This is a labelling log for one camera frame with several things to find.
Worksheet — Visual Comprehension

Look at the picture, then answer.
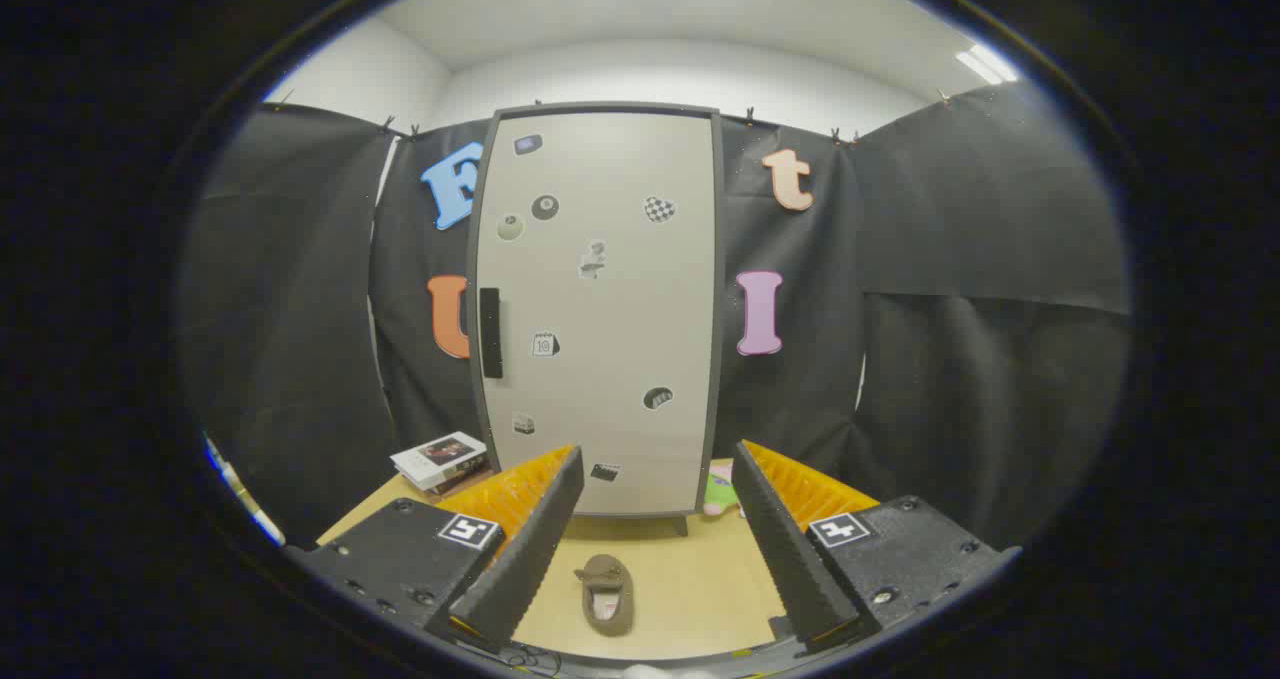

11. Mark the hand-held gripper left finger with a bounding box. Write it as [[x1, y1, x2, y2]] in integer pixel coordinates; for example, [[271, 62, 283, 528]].
[[285, 445, 586, 655]]

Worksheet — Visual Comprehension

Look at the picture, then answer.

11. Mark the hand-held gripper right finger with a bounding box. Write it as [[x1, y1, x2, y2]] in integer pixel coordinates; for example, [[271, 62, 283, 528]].
[[732, 439, 1023, 655]]

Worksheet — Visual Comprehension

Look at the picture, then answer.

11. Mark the grey shoe cabinet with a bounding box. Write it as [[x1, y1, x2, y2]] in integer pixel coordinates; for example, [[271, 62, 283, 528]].
[[466, 102, 725, 538]]

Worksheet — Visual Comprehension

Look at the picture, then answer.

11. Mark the black backdrop cloth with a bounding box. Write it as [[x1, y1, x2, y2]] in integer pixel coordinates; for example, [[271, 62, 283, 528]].
[[180, 84, 1131, 550]]

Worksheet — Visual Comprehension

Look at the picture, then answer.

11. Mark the black door handle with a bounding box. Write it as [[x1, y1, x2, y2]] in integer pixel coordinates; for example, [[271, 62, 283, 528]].
[[480, 287, 503, 379]]

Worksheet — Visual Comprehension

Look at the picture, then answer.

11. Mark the brown shoe with pink label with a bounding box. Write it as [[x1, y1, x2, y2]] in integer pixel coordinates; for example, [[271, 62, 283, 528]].
[[575, 554, 636, 638]]

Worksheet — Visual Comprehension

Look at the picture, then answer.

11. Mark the green and pink plush toy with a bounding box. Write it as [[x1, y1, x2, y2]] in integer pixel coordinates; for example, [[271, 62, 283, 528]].
[[703, 462, 743, 517]]

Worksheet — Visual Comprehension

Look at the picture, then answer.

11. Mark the small ceiling light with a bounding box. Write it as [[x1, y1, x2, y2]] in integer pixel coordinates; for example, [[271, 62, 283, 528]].
[[955, 44, 1019, 85]]

